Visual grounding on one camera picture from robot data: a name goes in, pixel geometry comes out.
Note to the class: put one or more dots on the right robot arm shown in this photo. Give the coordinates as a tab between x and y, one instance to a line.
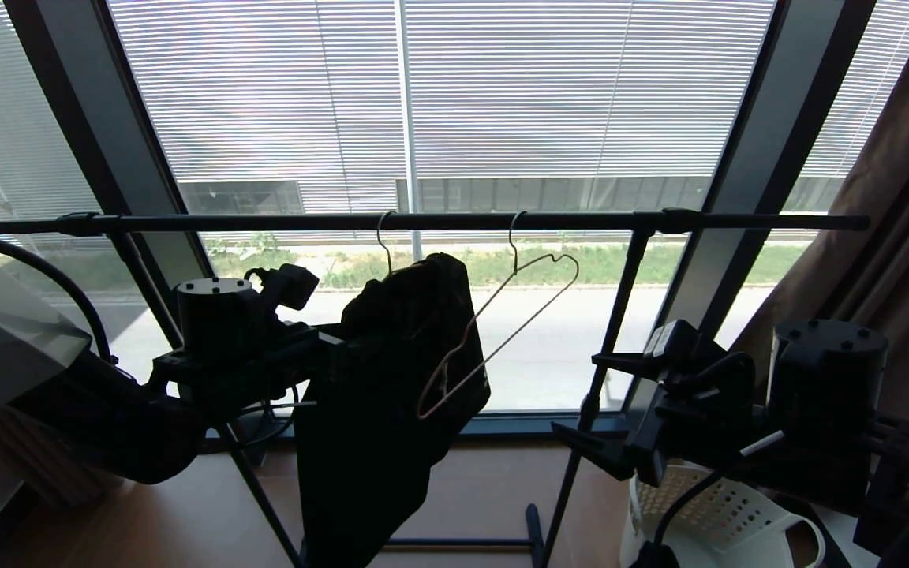
825	394

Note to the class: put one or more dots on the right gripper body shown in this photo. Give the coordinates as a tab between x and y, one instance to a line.
691	430

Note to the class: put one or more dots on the window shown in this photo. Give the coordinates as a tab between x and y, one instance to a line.
147	181

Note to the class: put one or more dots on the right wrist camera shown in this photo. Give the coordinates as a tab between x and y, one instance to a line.
671	343

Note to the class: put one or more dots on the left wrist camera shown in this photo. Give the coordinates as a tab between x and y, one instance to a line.
289	284

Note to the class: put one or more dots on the black garment with green print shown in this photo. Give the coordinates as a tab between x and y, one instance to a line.
375	410

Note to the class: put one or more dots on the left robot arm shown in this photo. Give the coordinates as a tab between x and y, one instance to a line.
107	418

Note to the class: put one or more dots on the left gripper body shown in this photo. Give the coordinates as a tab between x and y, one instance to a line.
297	351

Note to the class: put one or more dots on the black clothes rack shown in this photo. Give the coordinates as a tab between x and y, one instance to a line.
265	223

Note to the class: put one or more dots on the pink clothes hanger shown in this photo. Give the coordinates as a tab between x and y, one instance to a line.
469	331
379	237

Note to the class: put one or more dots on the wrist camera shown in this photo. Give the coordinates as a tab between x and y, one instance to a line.
671	343
289	284

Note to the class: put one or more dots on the white laundry basket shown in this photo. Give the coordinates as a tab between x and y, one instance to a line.
738	513

